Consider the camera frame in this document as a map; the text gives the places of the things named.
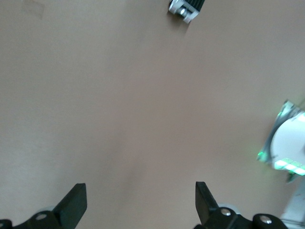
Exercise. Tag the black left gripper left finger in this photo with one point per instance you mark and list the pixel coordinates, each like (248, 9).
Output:
(69, 207)

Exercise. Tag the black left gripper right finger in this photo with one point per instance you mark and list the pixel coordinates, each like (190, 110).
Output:
(207, 210)

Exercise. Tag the white jeep toy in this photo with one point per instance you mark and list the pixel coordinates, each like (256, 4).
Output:
(188, 6)

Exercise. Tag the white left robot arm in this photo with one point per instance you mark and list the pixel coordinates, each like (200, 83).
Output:
(288, 140)

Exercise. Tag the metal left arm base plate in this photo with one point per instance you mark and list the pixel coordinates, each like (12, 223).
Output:
(287, 107)

